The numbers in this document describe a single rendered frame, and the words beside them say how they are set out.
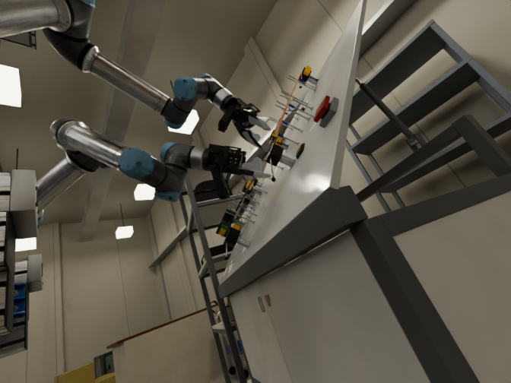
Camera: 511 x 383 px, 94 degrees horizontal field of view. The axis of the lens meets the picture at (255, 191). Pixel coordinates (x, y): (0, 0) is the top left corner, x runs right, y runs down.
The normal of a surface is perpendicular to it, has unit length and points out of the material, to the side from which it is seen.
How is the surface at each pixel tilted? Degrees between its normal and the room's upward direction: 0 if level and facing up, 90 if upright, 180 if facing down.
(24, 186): 90
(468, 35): 90
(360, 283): 90
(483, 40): 90
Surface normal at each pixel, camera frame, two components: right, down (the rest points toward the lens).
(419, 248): 0.29, -0.48
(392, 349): -0.89, 0.18
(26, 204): 0.57, -0.51
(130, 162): -0.25, -0.29
